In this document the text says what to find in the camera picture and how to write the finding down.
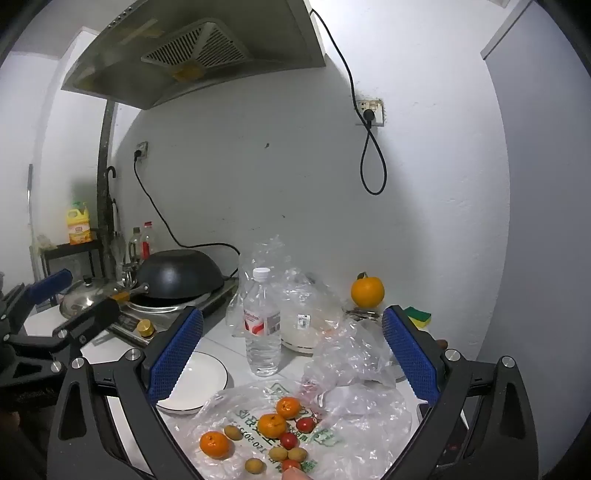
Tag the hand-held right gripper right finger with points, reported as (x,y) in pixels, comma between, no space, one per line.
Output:
(408,350)

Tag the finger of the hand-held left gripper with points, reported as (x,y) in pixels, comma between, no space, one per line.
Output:
(48,281)
(97,316)

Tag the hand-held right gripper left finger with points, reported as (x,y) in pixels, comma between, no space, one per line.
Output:
(178,350)

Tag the white plate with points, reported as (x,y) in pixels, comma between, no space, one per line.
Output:
(203,378)

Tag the longan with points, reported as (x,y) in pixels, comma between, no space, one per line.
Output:
(232,432)
(277,453)
(298,454)
(254,465)

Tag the mandarin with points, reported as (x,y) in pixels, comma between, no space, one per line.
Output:
(214,445)
(288,407)
(272,425)

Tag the cherry tomato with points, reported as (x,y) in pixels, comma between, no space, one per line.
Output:
(291,465)
(288,440)
(304,424)

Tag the steel pot lid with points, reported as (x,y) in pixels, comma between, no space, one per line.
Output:
(85,295)

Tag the yellow green sponge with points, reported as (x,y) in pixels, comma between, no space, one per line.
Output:
(418,317)

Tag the gold round knob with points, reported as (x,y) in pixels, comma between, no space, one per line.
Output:
(146,328)

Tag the black shelf rack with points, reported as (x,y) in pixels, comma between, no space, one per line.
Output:
(74,247)

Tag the black induction cooker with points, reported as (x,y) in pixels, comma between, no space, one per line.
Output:
(152,311)

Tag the crumpled clear plastic bag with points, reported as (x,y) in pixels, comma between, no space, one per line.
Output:
(346,360)

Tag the yellow detergent bottle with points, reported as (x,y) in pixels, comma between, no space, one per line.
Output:
(79,226)

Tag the large orange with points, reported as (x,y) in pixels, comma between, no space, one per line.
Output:
(367,291)

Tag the black wok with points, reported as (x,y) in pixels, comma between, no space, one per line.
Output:
(180,274)

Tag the clear oil bottle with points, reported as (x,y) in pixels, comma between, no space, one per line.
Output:
(134,244)

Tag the clear water bottle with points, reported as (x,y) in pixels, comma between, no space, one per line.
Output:
(263,350)

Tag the red-capped bottle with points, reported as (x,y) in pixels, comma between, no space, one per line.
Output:
(147,240)

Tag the black umbrella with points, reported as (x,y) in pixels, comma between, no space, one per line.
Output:
(114,217)

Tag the green printed plastic bag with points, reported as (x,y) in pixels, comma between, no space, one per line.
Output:
(351,443)

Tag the white bowl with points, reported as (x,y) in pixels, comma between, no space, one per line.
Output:
(300,337)

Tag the grey pipe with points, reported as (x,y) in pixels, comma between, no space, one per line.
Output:
(105,175)

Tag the steel range hood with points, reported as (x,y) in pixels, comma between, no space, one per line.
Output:
(207,46)

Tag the white wall outlet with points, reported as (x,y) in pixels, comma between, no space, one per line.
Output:
(378,106)
(144,146)

